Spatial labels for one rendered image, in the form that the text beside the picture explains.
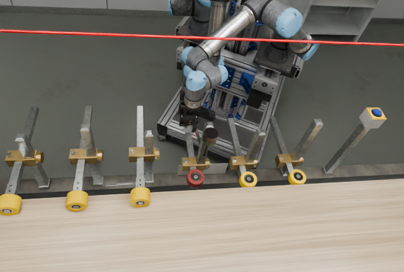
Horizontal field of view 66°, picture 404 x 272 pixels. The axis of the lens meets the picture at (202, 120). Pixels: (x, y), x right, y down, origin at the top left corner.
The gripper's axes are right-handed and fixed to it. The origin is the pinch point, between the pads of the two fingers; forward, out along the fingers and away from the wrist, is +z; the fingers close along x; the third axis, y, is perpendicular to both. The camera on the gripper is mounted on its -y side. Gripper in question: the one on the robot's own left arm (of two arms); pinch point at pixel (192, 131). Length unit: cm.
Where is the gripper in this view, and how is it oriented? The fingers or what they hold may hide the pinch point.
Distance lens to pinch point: 147.6
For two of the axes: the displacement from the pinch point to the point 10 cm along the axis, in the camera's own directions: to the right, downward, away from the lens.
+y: -9.8, 0.1, -1.8
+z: -1.3, 6.3, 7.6
